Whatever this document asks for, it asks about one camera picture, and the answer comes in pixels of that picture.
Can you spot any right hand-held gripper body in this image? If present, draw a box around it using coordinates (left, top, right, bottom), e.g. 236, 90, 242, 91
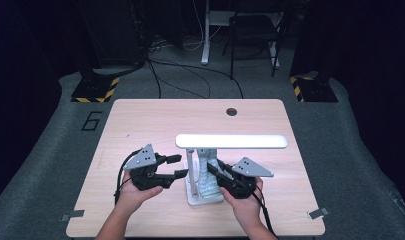
216, 156, 275, 200

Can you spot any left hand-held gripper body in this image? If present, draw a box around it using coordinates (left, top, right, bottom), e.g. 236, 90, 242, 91
123, 143, 176, 192

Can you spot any white desk lamp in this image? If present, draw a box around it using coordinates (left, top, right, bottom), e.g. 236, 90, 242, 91
175, 133, 288, 207

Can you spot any person's left hand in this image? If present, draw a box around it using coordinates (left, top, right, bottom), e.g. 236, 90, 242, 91
114, 171, 164, 212

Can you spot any person's right hand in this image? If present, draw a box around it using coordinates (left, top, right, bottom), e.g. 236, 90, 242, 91
220, 176, 264, 224

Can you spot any grey tape strip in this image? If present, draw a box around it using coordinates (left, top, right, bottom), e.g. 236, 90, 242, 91
308, 207, 330, 220
59, 209, 86, 222

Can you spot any black yellow striped stand base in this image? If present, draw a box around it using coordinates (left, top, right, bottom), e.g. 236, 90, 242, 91
289, 75, 339, 103
70, 68, 120, 104

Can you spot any black cabinet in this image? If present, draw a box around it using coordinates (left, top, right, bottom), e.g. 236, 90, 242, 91
78, 0, 148, 68

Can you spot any black chair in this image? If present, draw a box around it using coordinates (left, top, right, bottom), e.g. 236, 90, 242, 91
222, 13, 286, 80

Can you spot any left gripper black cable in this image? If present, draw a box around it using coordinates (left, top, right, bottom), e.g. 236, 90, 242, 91
113, 148, 143, 205

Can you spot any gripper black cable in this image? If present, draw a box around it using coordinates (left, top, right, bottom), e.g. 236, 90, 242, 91
113, 148, 143, 205
243, 179, 279, 239

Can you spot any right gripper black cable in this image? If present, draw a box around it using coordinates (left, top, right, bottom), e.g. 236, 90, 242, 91
243, 179, 279, 239

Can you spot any black floor cable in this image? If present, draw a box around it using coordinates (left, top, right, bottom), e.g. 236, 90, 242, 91
149, 59, 212, 100
145, 59, 163, 100
146, 59, 244, 100

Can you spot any white floor cable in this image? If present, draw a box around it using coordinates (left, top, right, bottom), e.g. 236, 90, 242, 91
181, 0, 224, 52

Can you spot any white desk frame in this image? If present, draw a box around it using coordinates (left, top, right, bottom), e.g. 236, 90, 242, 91
200, 0, 284, 69

